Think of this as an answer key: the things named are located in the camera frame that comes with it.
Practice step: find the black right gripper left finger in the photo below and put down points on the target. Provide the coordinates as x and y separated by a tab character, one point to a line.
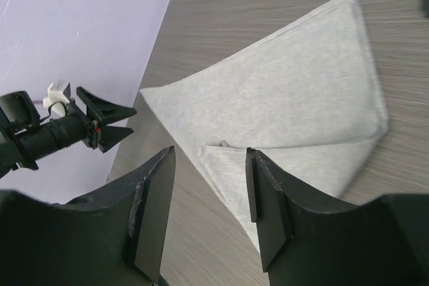
113	235

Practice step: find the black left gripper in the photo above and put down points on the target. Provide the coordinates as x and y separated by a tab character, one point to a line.
57	134

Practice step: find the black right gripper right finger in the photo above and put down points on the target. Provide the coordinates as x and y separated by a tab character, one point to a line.
307	237

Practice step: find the grey cloth napkin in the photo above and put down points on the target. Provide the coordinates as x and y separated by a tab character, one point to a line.
307	95

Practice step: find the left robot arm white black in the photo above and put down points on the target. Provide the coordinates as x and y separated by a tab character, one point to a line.
18	114

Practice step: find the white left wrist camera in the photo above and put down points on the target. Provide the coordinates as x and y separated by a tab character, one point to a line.
58	98

